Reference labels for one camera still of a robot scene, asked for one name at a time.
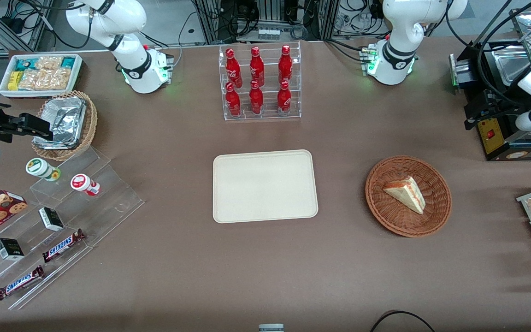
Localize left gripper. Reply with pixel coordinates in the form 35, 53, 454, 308
465, 88, 531, 130

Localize triangular sandwich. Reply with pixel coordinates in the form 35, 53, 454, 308
383, 176, 426, 215

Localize oval tan wicker basket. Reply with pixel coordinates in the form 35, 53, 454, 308
31, 90, 98, 161

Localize round brown wicker basket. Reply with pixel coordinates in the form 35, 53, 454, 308
365, 156, 452, 238

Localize cream rectangular tray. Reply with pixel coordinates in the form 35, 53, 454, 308
212, 149, 319, 224

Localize aluminium foil containers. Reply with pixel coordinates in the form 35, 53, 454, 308
33, 96, 87, 149

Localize black food warmer machine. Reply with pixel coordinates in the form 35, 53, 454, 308
449, 0, 531, 162

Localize green lid yogurt cup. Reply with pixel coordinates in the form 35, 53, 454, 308
26, 158, 61, 182

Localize large clear cracker bag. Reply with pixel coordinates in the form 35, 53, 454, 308
19, 68, 72, 91

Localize white snack bin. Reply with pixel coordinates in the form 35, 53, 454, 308
0, 53, 83, 100

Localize small clear cracker bag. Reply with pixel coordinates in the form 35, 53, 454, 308
35, 56, 64, 70

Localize red lid yogurt cup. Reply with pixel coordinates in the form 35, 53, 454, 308
71, 173, 101, 197

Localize small black box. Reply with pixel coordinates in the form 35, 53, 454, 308
0, 238, 25, 261
39, 207, 65, 232

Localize clear acrylic stepped stand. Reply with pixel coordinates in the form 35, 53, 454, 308
0, 147, 145, 310

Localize snickers bar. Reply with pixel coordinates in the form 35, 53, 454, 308
42, 229, 86, 263
0, 266, 45, 301

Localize red cola bottle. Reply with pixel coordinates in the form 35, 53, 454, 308
225, 82, 242, 117
249, 80, 264, 115
249, 46, 265, 87
225, 48, 243, 88
278, 45, 293, 86
277, 81, 292, 114

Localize clear acrylic bottle rack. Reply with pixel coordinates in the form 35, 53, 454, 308
218, 41, 302, 121

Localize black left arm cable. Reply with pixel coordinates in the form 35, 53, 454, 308
445, 0, 531, 107

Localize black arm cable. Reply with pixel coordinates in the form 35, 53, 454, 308
17, 0, 93, 49
445, 0, 531, 107

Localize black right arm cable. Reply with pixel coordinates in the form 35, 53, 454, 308
17, 0, 93, 49

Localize aluminium frame rack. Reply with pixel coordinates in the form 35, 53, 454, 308
192, 0, 340, 44

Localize black cable loop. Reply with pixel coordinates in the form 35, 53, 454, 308
369, 310, 437, 332

